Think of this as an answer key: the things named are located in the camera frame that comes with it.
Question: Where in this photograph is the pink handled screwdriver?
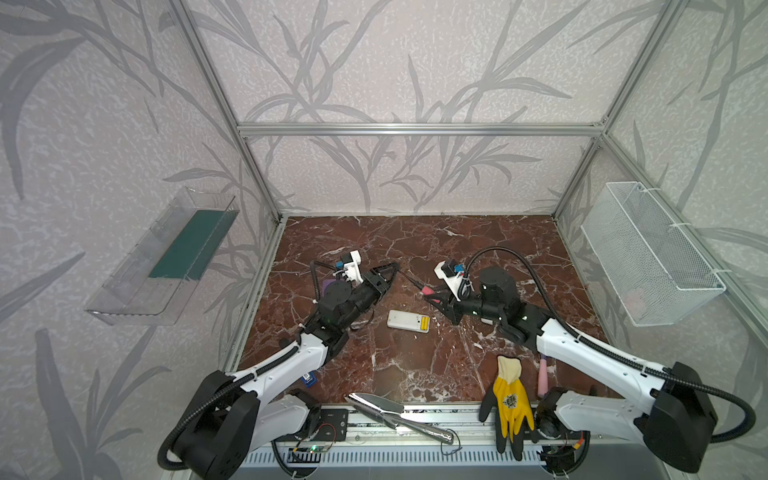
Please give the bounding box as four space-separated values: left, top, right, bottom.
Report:
398 270 435 296

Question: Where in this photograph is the white remote control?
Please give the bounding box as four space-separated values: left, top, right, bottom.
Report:
387 310 427 333

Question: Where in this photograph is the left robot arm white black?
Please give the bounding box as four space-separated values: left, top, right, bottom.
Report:
157 262 399 479

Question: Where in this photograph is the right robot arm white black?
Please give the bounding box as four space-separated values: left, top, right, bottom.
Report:
421 260 757 473

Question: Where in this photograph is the purple pink spatula left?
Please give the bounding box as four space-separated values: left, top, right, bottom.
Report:
321 279 336 296

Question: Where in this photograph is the yellow black work glove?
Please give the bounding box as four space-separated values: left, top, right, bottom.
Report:
479 355 535 461

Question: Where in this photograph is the metal garden trowel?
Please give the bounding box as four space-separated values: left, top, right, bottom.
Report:
345 392 457 445

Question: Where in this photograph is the green mat on shelf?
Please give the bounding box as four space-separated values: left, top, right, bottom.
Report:
149 210 239 281

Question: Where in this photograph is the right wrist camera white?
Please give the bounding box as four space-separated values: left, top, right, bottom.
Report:
434 260 470 301

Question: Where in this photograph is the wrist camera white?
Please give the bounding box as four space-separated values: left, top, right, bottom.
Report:
434 260 470 301
337 250 363 286

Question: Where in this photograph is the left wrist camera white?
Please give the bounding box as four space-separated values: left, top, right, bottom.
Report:
337 250 363 286

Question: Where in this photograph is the white wire mesh basket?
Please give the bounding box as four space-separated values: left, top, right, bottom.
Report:
581 181 726 327

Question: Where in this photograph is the clear acrylic wall shelf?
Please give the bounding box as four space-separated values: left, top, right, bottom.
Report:
85 187 240 326

